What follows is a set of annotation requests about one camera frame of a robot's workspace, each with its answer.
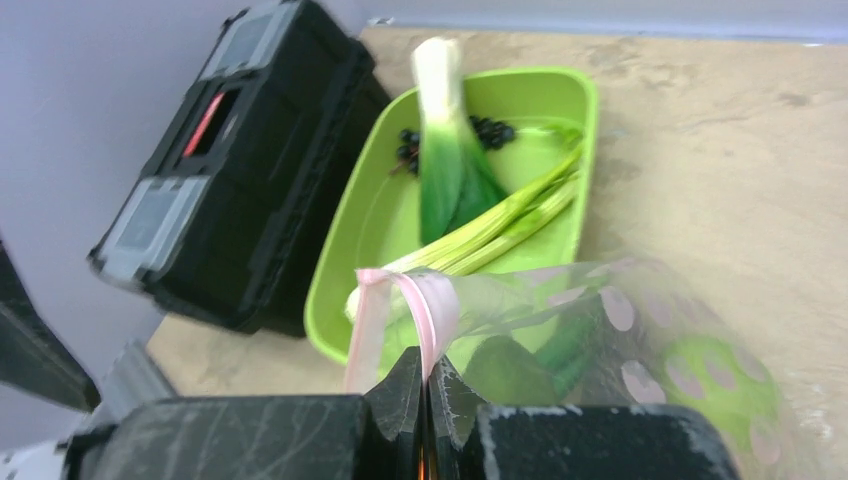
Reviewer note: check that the green plastic tray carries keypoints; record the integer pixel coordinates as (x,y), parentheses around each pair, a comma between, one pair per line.
(376,221)

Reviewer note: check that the toy leek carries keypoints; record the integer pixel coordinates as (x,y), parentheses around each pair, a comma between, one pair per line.
(457,183)

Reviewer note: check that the black toy grapes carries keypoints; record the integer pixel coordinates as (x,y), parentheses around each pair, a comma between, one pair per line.
(493,135)

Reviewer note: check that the toy celery stalk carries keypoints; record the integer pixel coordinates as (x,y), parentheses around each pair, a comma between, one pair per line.
(509,223)

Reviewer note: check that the black toolbox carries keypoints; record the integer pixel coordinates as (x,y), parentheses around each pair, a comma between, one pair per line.
(229,215)

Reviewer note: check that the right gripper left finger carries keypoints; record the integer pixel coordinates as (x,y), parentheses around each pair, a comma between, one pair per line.
(260,437)

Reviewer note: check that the clear zip top bag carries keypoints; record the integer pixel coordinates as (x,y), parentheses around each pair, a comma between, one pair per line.
(489,326)

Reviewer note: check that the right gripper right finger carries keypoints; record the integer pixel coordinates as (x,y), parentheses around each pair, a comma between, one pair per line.
(474,439)

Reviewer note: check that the green toy lime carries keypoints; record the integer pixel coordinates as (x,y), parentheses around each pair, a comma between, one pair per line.
(731,388)

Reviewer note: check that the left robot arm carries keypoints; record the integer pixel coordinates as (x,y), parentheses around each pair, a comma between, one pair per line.
(34,360)

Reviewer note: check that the green toy chili pepper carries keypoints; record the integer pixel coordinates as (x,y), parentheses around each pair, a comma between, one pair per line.
(569,352)

